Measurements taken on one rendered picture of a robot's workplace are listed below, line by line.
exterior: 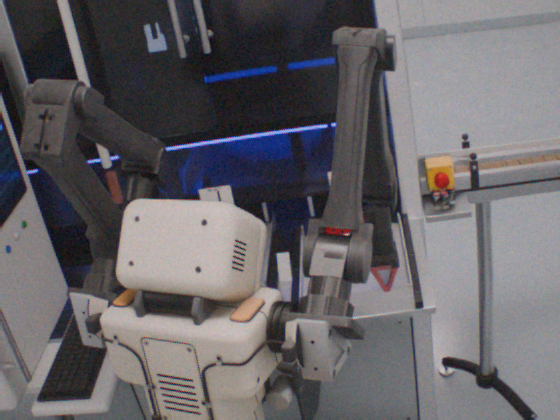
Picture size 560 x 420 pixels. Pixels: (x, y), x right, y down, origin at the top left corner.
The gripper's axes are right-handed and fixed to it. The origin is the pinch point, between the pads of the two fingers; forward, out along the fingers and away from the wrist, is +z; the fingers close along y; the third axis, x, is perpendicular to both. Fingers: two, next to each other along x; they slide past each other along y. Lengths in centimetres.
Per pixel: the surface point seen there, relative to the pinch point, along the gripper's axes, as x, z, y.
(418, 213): -11.0, -3.8, 35.4
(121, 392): 89, 48, 45
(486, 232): -32, 12, 53
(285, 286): 24.2, 1.4, 11.7
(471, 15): -109, -10, 501
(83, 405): 72, 14, -16
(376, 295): 2.6, 1.8, 0.6
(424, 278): -9.2, 2.7, 7.9
